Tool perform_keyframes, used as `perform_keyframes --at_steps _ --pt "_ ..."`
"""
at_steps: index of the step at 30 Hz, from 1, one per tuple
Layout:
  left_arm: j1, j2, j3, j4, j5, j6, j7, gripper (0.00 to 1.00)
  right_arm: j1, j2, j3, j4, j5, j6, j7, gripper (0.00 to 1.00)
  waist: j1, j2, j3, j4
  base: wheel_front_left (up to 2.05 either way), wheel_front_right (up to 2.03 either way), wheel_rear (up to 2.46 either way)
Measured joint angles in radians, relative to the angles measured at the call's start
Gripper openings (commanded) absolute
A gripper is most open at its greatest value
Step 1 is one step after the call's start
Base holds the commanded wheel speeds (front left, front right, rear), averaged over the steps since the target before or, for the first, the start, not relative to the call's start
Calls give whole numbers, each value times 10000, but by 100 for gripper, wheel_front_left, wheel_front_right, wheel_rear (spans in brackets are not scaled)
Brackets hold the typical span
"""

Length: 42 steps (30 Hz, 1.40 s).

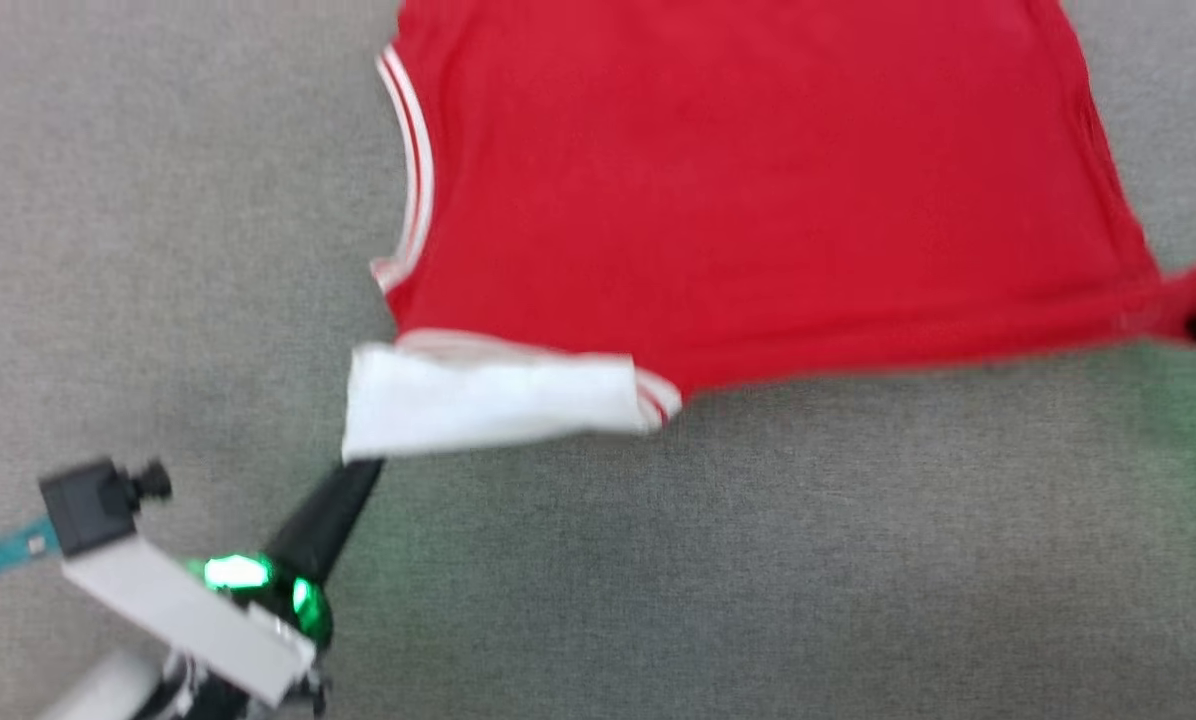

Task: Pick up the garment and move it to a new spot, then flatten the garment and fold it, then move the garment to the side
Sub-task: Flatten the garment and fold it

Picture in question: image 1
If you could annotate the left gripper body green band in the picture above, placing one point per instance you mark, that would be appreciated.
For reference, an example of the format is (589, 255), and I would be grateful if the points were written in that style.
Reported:
(298, 600)

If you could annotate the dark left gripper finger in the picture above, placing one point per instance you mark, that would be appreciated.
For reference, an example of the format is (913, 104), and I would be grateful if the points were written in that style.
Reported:
(323, 520)

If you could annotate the red and white jersey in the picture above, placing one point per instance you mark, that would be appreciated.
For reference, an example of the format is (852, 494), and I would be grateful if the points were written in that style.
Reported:
(758, 180)

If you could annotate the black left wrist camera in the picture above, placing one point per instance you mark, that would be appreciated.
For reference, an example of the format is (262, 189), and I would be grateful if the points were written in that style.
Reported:
(88, 505)

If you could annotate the teal left camera connector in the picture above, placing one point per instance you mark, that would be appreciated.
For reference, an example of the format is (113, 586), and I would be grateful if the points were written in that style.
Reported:
(3, 550)

